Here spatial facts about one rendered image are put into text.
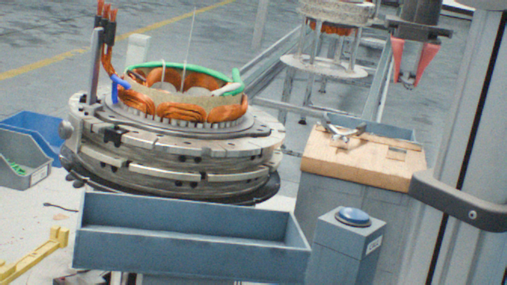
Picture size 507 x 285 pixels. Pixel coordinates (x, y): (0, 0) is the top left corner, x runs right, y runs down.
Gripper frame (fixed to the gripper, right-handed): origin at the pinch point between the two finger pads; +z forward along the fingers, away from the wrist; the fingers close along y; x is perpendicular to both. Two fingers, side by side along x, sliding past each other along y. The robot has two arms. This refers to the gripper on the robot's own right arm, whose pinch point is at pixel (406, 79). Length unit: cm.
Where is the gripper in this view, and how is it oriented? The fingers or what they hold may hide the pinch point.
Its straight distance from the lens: 125.4
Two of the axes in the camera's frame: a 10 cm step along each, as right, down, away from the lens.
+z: -1.6, 9.4, 2.9
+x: -1.6, 2.7, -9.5
